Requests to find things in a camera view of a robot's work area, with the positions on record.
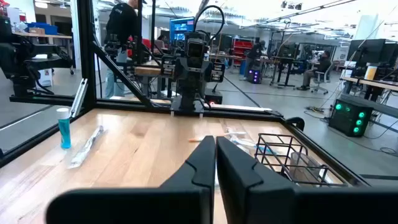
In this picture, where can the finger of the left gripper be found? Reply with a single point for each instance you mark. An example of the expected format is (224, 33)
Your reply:
(199, 82)
(188, 82)

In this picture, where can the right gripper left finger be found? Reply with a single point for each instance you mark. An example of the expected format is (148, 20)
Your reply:
(186, 202)

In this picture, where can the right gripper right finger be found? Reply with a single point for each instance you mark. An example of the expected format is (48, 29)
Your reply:
(248, 202)

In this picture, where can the white toothbrush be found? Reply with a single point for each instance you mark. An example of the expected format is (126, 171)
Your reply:
(245, 143)

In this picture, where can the purple toothbrush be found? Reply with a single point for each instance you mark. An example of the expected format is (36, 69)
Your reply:
(84, 149)

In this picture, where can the teal mouthwash bottle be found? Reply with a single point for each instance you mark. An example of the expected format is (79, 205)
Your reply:
(64, 130)

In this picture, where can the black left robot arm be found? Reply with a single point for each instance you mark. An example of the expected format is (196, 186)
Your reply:
(188, 99)

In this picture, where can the other-station black robot arm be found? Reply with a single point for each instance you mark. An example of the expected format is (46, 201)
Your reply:
(28, 62)

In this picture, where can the black box with red light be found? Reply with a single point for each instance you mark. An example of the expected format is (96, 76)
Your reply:
(213, 98)

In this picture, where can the blue-screen monitor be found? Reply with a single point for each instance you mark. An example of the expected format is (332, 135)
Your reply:
(182, 29)

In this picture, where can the red storage cabinet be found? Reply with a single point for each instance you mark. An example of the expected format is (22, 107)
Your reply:
(242, 48)

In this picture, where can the purple-lit computer tower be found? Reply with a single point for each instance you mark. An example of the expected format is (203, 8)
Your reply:
(255, 76)

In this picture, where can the person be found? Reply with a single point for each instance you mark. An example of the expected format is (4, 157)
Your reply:
(255, 59)
(121, 46)
(315, 70)

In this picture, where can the grey office chair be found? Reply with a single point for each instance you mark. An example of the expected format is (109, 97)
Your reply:
(321, 79)

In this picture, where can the green-lit computer tower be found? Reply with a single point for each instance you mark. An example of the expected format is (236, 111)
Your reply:
(350, 117)

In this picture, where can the blue storage bin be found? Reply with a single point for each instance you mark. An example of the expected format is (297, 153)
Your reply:
(46, 28)

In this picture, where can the cardboard box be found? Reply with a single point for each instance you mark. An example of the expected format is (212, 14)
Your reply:
(36, 30)

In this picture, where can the wooden office desk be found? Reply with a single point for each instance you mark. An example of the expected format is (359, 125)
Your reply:
(373, 84)

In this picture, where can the black computer monitor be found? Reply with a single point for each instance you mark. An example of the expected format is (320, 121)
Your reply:
(371, 51)

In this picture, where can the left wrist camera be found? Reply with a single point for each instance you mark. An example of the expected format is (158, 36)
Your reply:
(195, 49)

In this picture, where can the black frame clamp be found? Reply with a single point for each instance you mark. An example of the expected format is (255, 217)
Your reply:
(295, 122)

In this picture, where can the black aluminium table frame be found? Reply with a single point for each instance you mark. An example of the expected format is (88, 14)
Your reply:
(85, 46)

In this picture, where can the silver frame bracket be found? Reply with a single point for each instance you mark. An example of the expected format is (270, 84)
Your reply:
(78, 98)

